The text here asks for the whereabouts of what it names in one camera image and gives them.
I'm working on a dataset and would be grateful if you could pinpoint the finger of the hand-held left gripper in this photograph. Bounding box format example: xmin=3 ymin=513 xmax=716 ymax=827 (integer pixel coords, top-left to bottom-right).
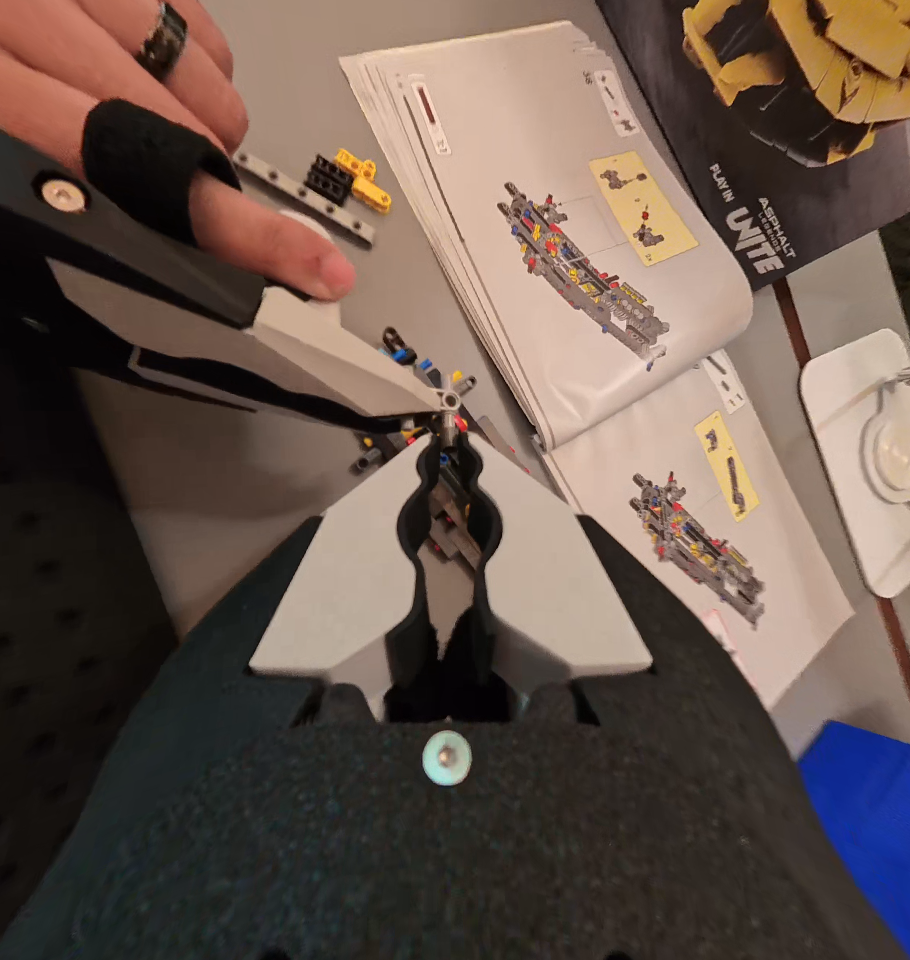
xmin=47 ymin=258 xmax=456 ymax=417
xmin=128 ymin=347 xmax=427 ymax=436

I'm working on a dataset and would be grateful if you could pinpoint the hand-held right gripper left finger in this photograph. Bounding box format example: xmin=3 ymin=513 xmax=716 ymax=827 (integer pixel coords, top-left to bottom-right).
xmin=250 ymin=433 xmax=444 ymax=721

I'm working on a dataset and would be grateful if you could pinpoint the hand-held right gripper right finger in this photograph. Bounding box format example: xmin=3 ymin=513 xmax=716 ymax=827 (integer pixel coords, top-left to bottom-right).
xmin=447 ymin=431 xmax=653 ymax=721

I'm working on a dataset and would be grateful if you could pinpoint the lego car chassis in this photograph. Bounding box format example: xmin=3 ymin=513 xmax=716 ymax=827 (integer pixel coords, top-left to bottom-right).
xmin=353 ymin=326 xmax=568 ymax=586

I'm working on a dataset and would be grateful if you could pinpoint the grey lego beam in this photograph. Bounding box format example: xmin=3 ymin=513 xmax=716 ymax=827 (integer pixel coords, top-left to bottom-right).
xmin=233 ymin=152 xmax=377 ymax=249

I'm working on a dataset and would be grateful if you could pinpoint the black lego brick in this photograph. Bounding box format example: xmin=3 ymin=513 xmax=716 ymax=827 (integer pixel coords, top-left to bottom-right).
xmin=305 ymin=155 xmax=354 ymax=206

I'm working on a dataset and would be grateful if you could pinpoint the yellow lego connector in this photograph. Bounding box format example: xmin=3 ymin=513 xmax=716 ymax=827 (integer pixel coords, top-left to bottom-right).
xmin=333 ymin=147 xmax=393 ymax=216

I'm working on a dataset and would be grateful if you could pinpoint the lego instruction booklet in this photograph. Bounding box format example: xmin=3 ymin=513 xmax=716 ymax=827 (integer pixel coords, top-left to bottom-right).
xmin=340 ymin=21 xmax=855 ymax=710

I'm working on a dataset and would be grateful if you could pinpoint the lego set box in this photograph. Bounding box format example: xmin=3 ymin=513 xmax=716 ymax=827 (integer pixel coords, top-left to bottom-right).
xmin=596 ymin=0 xmax=910 ymax=293

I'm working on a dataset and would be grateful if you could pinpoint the person's left hand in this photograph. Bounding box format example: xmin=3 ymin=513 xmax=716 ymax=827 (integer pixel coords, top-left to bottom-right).
xmin=0 ymin=0 xmax=357 ymax=303

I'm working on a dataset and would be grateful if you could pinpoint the white desk stand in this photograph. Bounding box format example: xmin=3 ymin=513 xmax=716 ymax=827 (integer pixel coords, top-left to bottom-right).
xmin=798 ymin=328 xmax=910 ymax=600

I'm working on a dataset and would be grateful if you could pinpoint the blue plastic bin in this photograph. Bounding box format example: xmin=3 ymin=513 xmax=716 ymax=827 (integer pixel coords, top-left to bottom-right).
xmin=796 ymin=720 xmax=910 ymax=960

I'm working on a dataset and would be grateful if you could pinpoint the black finger ring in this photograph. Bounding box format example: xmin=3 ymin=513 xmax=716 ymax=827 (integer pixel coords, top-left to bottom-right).
xmin=134 ymin=2 xmax=190 ymax=83

